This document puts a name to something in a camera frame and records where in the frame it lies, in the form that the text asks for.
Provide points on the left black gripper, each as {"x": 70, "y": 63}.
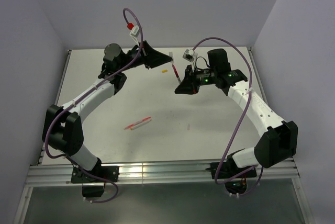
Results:
{"x": 154, "y": 58}

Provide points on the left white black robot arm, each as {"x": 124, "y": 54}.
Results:
{"x": 63, "y": 124}

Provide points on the white pen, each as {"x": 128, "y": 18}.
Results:
{"x": 140, "y": 124}

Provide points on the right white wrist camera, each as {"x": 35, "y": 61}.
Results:
{"x": 190, "y": 55}

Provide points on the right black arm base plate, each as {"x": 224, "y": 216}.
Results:
{"x": 227, "y": 171}

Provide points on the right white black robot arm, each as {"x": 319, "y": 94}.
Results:
{"x": 278, "y": 138}

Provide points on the red pen with clear barrel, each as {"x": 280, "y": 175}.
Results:
{"x": 137, "y": 123}

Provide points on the clear pen cap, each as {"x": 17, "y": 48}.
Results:
{"x": 172, "y": 57}

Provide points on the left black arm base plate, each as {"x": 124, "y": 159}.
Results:
{"x": 106, "y": 172}

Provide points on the dark red pen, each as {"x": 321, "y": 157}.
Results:
{"x": 176, "y": 73}

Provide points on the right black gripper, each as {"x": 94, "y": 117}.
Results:
{"x": 189, "y": 86}

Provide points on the aluminium frame rail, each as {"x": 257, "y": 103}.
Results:
{"x": 150, "y": 173}

